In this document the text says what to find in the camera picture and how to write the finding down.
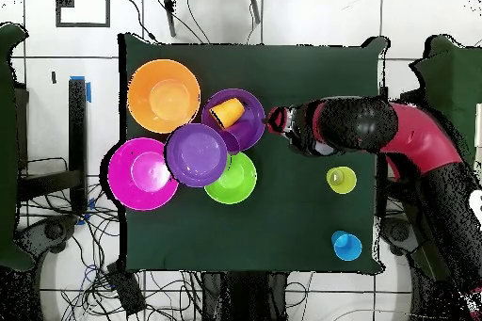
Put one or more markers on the purple bowl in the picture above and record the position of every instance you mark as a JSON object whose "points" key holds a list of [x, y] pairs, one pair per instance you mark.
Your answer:
{"points": [[197, 155], [254, 114]]}

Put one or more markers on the purple cup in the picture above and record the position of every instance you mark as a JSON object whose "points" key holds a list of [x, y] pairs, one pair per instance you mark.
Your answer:
{"points": [[243, 134]]}

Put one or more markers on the orange cup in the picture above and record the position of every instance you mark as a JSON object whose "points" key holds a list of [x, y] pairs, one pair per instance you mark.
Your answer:
{"points": [[222, 114], [235, 106]]}

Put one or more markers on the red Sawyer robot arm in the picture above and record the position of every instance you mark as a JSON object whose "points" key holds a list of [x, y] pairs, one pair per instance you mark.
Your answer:
{"points": [[357, 121]]}

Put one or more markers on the green bowl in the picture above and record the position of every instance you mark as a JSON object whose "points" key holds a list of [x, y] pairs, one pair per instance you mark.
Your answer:
{"points": [[237, 181]]}

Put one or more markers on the dark green table cloth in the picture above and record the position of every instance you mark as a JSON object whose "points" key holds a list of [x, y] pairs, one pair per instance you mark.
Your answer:
{"points": [[301, 204]]}

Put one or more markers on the yellow cup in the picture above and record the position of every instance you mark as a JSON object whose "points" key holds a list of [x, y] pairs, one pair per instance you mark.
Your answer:
{"points": [[341, 180]]}

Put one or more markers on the orange bowl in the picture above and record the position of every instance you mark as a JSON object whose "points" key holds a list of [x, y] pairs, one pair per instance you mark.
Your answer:
{"points": [[163, 96]]}

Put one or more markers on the blue cup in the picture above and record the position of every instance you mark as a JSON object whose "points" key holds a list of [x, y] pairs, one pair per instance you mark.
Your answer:
{"points": [[347, 246]]}

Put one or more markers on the pink bowl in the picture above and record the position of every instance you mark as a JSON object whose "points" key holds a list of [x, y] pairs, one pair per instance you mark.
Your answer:
{"points": [[139, 178]]}

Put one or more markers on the green cloth covered table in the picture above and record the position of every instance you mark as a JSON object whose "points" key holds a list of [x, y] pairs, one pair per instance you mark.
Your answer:
{"points": [[444, 72], [7, 147]]}

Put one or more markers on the blue tape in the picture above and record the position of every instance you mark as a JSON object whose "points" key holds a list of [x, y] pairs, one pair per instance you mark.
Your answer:
{"points": [[89, 92]]}

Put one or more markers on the black power adapter box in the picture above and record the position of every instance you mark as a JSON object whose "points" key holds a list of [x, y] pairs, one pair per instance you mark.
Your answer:
{"points": [[126, 289]]}

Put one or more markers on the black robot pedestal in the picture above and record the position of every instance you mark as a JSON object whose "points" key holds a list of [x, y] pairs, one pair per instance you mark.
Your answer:
{"points": [[244, 298]]}

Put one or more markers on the black table frame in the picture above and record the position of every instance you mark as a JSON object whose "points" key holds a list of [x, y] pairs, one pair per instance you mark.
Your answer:
{"points": [[77, 140]]}

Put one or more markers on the black square floor frame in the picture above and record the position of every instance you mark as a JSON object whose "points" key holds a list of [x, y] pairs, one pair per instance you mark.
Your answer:
{"points": [[107, 4]]}

